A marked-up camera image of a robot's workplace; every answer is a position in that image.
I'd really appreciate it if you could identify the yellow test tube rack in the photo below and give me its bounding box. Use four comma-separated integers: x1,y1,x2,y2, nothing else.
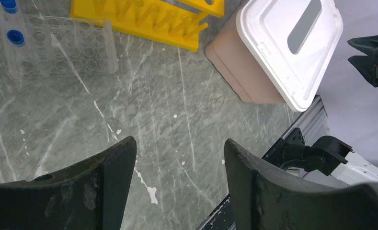
70,0,225,52

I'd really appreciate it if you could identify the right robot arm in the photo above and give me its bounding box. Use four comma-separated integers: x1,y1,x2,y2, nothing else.
273,35,378,185

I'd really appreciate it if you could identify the clear plastic tube rack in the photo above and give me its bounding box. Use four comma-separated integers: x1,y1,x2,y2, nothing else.
0,11,119,78

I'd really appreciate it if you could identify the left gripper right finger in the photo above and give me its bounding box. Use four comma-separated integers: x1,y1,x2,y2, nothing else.
224,139,378,230

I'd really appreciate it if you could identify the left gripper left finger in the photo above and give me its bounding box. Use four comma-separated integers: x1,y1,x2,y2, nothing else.
0,136,137,230

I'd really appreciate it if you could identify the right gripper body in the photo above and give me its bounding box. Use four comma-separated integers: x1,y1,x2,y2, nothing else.
347,35,378,88

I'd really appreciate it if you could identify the blue capped test tube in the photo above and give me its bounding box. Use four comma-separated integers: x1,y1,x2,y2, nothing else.
0,0,18,14

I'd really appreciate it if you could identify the white metal tray lid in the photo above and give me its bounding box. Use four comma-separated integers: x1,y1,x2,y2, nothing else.
236,0,343,112

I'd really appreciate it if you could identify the pink plastic bin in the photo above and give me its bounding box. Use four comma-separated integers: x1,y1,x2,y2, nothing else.
205,12,285,104

